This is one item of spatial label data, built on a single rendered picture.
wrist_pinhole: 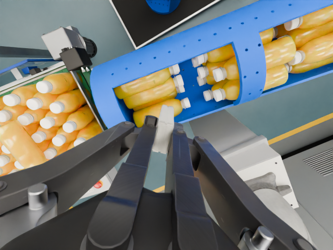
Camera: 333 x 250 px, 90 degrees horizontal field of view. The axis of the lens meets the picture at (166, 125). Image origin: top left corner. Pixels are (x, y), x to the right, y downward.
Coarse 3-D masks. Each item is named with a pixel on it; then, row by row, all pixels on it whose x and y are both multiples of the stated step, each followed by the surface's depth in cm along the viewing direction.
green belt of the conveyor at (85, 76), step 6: (54, 72) 74; (60, 72) 74; (78, 72) 75; (84, 72) 75; (90, 72) 76; (42, 78) 75; (84, 78) 76; (30, 84) 76; (84, 84) 77; (12, 90) 77; (90, 90) 78
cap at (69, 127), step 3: (66, 123) 60; (69, 123) 60; (72, 123) 61; (63, 126) 60; (66, 126) 60; (69, 126) 60; (72, 126) 60; (63, 129) 61; (66, 129) 61; (69, 129) 61; (72, 129) 61
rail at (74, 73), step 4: (72, 72) 67; (76, 76) 69; (76, 80) 68; (80, 80) 71; (80, 84) 70; (80, 88) 69; (84, 88) 72; (84, 92) 71; (84, 96) 71; (88, 96) 73; (88, 100) 72; (88, 104) 72; (92, 104) 74; (92, 108) 73; (92, 112) 73; (96, 112) 75; (96, 116) 74; (100, 120) 76; (100, 124) 75; (104, 128) 77
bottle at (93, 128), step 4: (96, 120) 78; (92, 124) 73; (96, 124) 75; (104, 124) 80; (84, 128) 68; (88, 128) 69; (92, 128) 70; (96, 128) 72; (100, 128) 75; (80, 132) 66; (84, 132) 66; (88, 132) 67; (92, 132) 69; (96, 132) 71; (100, 132) 75; (80, 136) 65; (84, 136) 66; (88, 136) 66; (92, 136) 68
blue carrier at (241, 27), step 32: (288, 0) 42; (320, 0) 40; (192, 32) 46; (224, 32) 43; (256, 32) 42; (128, 64) 47; (160, 64) 45; (192, 64) 69; (256, 64) 43; (96, 96) 47; (192, 96) 70; (256, 96) 51
